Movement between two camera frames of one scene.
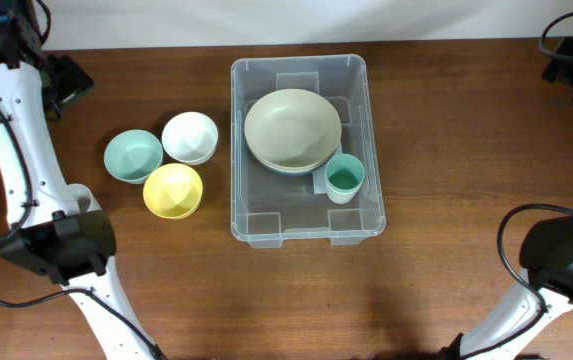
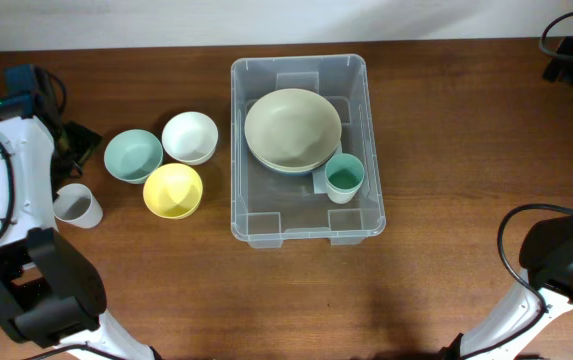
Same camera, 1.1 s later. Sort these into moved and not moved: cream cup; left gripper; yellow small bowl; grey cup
Moved: left gripper
Not moved: yellow small bowl; cream cup; grey cup
